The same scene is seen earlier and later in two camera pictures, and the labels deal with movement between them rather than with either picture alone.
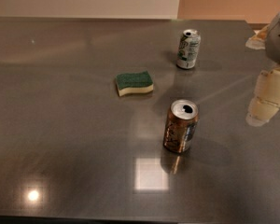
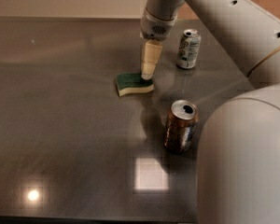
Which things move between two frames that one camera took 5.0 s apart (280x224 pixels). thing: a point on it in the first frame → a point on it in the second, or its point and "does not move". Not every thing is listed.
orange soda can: x=180 y=125 does not move
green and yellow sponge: x=133 y=82 does not move
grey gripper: x=279 y=37 → x=155 y=28
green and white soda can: x=189 y=49 does not move
